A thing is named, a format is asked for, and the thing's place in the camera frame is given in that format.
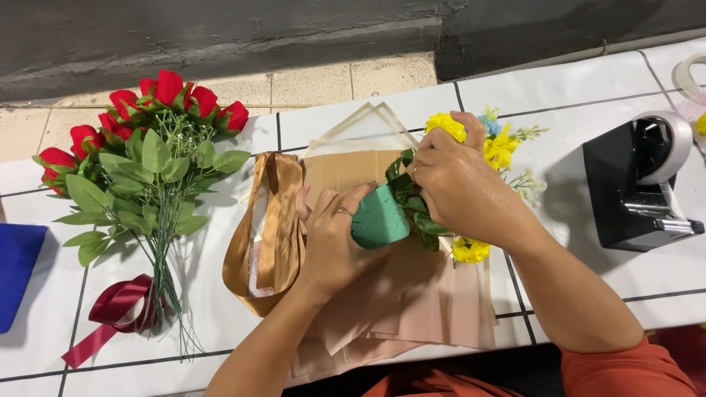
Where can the person's right hand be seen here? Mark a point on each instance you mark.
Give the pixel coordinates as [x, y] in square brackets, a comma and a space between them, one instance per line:
[469, 193]

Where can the black tape dispenser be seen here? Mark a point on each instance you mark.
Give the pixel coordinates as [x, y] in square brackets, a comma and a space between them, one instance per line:
[612, 193]

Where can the loose clear tape roll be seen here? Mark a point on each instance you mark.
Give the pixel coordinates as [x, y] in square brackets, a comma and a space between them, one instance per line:
[684, 77]

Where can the clear tape roll on dispenser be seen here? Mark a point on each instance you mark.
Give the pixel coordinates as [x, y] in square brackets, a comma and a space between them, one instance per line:
[681, 143]

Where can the yellow and blue artificial flowers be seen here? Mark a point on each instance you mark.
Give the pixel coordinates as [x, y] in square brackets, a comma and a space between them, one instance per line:
[501, 149]

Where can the brown kraft paper sheet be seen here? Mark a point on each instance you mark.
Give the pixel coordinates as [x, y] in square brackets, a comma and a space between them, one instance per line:
[342, 168]

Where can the bunch of red artificial roses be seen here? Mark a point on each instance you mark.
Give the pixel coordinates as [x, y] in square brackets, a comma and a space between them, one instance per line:
[154, 160]

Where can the green floral foam block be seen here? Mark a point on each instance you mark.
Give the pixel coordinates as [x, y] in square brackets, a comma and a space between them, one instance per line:
[383, 218]

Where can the blue flat object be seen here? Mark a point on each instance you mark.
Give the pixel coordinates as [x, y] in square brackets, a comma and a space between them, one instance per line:
[19, 270]

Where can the stack of pink wrapping sheets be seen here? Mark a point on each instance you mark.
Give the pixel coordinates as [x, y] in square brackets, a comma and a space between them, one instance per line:
[430, 303]

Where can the gold satin ribbon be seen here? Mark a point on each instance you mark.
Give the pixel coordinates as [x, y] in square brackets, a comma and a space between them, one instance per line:
[288, 220]

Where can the person's orange garment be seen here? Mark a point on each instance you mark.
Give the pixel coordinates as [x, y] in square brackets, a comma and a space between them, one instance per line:
[618, 375]

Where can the person's left hand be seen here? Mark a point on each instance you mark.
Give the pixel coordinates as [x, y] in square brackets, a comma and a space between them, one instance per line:
[331, 248]

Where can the dark red satin ribbon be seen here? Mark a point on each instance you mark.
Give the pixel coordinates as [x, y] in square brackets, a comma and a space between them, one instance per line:
[110, 306]

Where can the clear plastic wrapping sheets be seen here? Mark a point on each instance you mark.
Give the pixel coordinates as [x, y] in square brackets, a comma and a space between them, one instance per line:
[358, 132]

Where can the small yellow flower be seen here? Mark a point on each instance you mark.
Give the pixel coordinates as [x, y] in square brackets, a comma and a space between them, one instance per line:
[701, 124]

